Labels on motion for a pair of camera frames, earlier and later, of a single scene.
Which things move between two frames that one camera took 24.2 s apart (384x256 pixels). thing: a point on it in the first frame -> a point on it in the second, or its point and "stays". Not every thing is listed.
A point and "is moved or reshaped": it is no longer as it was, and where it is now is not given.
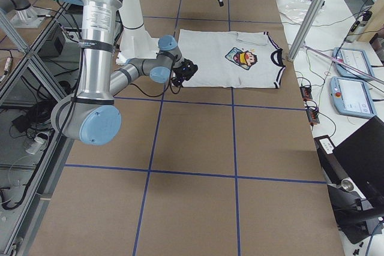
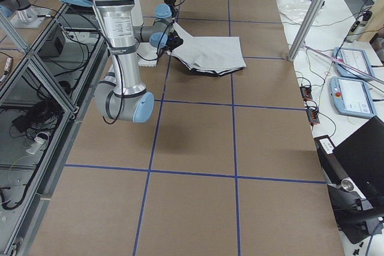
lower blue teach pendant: (351, 97) stays
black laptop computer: (362, 154) stays
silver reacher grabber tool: (347, 65) stays
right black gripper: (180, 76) -> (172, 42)
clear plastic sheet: (294, 9) stays
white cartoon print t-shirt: (232, 59) is moved or reshaped
